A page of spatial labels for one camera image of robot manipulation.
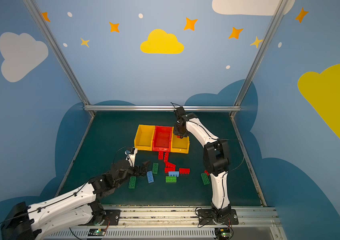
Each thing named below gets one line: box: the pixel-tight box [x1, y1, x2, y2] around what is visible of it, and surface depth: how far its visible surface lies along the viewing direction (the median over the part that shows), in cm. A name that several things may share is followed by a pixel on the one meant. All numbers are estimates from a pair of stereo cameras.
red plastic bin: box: [153, 125, 173, 153], surface depth 105 cm
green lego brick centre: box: [152, 162, 159, 174], surface depth 92 cm
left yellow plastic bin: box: [134, 124, 156, 151], surface depth 106 cm
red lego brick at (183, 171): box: [179, 168, 190, 175], surface depth 90 cm
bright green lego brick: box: [165, 176, 177, 183], surface depth 88 cm
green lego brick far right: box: [200, 173, 210, 185], surface depth 88 cm
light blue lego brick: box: [168, 171, 180, 177], surface depth 90 cm
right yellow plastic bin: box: [170, 128, 190, 154], surface depth 98 cm
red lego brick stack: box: [165, 162, 177, 174], surface depth 92 cm
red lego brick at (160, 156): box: [158, 151, 169, 163], surface depth 97 cm
